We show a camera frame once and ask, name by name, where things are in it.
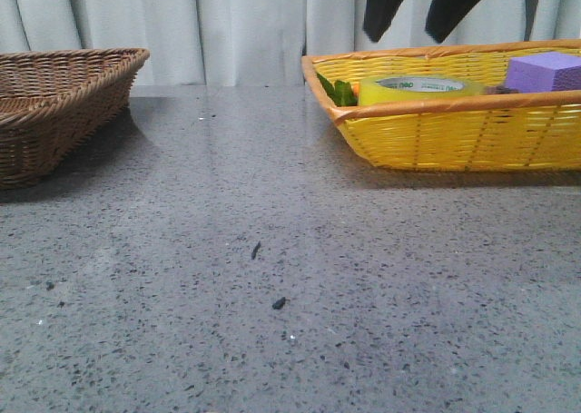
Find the orange toy carrot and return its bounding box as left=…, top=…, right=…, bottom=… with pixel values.
left=316, top=72, right=359, bottom=107

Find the brown wicker basket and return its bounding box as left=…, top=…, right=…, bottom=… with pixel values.
left=1, top=48, right=150, bottom=189

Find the yellow tape roll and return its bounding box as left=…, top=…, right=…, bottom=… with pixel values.
left=358, top=75, right=486, bottom=105

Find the yellow woven basket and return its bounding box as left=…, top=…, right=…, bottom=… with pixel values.
left=301, top=39, right=580, bottom=172

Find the brown object in basket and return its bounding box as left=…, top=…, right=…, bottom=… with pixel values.
left=483, top=84, right=519, bottom=95

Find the white curtain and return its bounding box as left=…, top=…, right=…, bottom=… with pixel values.
left=0, top=0, right=581, bottom=88

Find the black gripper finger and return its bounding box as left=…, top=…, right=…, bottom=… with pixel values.
left=425, top=0, right=481, bottom=44
left=362, top=0, right=404, bottom=43

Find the purple foam block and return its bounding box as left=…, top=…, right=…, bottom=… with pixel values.
left=504, top=52, right=580, bottom=93

